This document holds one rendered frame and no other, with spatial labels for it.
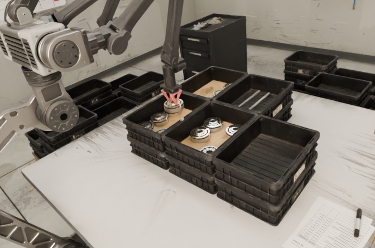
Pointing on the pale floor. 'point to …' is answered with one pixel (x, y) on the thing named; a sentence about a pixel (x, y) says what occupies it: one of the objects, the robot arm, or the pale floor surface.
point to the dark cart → (214, 44)
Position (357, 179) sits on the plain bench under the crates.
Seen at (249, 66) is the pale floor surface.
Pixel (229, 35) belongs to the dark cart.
